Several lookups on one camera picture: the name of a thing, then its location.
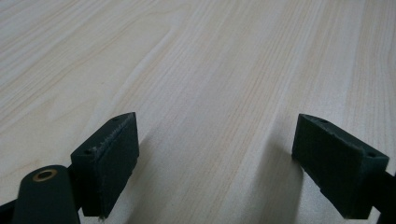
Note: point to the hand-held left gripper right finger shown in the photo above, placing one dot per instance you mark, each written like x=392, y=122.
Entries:
x=336, y=168

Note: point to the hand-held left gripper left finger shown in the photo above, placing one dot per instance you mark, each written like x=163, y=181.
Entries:
x=116, y=161

